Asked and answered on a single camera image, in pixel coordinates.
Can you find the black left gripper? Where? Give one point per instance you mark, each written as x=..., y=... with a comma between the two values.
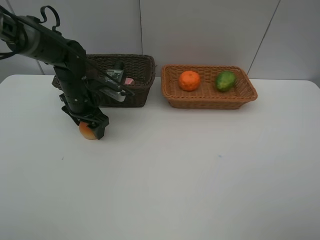
x=95, y=118

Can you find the red-yellow peach fruit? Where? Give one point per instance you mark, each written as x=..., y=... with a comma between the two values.
x=86, y=132

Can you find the dark grey rectangular bottle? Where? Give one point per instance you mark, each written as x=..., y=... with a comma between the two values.
x=117, y=72

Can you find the pink bottle white cap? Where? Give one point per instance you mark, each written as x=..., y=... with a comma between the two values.
x=129, y=81

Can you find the orange mandarin fruit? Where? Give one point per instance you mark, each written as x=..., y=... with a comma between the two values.
x=189, y=81

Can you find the green lime fruit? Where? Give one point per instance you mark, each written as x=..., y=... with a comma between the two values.
x=225, y=81

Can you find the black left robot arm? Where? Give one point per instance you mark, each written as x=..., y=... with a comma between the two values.
x=26, y=36

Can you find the dark brown wicker basket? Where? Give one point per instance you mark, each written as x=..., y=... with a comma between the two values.
x=90, y=81

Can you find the light orange wicker basket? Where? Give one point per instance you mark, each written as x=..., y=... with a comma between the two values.
x=206, y=96

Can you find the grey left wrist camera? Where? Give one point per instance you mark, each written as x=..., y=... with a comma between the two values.
x=113, y=89

